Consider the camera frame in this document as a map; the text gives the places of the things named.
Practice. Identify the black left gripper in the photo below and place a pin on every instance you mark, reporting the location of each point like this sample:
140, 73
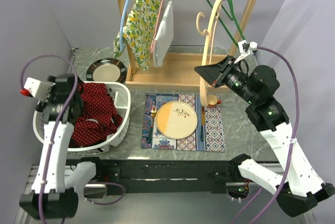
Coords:
43, 103

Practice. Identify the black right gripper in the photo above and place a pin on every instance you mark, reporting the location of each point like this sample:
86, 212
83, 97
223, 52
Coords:
215, 73

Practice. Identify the red polka dot garment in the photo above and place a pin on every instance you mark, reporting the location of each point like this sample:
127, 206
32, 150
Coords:
98, 119

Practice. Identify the light grey garment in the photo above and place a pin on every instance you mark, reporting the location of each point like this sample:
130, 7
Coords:
164, 36

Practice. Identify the lemon print garment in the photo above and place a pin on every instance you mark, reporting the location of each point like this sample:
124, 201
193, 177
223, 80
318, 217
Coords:
138, 31

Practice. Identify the pink wire hanger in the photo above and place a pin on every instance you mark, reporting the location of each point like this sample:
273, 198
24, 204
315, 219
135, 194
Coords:
156, 27

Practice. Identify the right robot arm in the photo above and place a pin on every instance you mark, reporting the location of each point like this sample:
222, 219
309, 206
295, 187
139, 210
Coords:
302, 188

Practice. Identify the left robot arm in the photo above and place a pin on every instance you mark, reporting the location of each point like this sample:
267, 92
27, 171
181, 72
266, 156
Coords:
54, 195

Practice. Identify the orange cup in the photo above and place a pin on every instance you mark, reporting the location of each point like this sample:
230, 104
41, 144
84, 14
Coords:
213, 100

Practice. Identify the black rimmed plate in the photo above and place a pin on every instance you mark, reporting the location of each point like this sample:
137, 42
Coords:
106, 70

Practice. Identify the white laundry basket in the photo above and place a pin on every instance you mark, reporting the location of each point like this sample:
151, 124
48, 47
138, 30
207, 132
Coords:
121, 97

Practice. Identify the orange cream plate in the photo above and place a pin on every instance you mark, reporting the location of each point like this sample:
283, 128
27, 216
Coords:
176, 120

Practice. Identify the wooden clothes rack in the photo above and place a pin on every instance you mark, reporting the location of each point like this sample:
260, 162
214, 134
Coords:
177, 73

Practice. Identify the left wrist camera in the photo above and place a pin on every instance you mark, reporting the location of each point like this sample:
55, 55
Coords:
37, 89

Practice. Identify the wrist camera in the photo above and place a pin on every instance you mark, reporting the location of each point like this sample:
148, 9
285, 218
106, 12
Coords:
246, 49
37, 89

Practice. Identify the knife with green handle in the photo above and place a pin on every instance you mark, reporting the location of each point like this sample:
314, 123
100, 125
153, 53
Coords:
202, 130

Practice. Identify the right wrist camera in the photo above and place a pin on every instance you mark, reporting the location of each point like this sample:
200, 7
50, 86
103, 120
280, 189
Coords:
246, 49

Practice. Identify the gold fork green handle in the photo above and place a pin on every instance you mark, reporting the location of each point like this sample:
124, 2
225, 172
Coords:
153, 115

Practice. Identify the black base frame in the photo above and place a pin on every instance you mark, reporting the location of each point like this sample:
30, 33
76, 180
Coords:
159, 176

